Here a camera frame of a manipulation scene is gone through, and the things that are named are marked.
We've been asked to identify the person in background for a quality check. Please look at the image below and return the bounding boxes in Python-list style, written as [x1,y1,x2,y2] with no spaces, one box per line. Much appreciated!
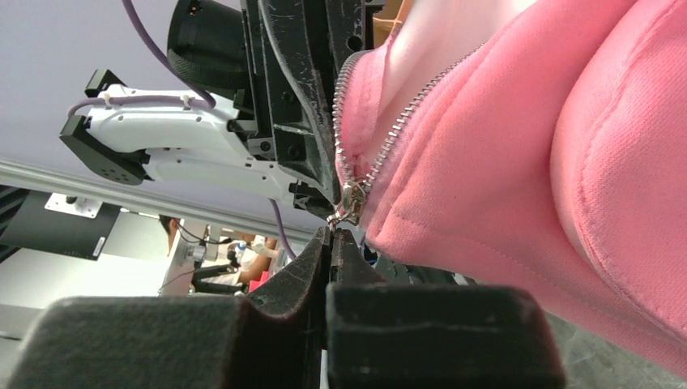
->
[159,216,279,296]

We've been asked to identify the black monitor in background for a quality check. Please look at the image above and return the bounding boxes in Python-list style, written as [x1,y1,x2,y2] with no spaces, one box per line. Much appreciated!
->
[1,185,121,262]

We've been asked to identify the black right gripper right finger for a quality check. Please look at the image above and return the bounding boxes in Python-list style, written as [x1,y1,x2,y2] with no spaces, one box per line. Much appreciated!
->
[325,229,566,388]

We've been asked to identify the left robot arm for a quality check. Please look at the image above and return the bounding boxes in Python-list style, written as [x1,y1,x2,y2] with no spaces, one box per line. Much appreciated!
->
[59,1,383,218]

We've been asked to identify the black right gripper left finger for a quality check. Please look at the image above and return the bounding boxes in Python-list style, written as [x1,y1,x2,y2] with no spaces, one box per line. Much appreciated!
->
[7,227,332,388]

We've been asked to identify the aluminium table frame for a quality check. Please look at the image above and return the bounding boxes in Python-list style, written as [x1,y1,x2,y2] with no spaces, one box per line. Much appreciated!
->
[0,158,318,244]

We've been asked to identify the pink zip-up jacket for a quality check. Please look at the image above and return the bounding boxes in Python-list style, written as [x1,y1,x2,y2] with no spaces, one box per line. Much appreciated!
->
[334,0,686,377]

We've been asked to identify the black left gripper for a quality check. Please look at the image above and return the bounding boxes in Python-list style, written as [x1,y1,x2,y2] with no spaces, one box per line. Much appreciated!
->
[241,1,384,218]

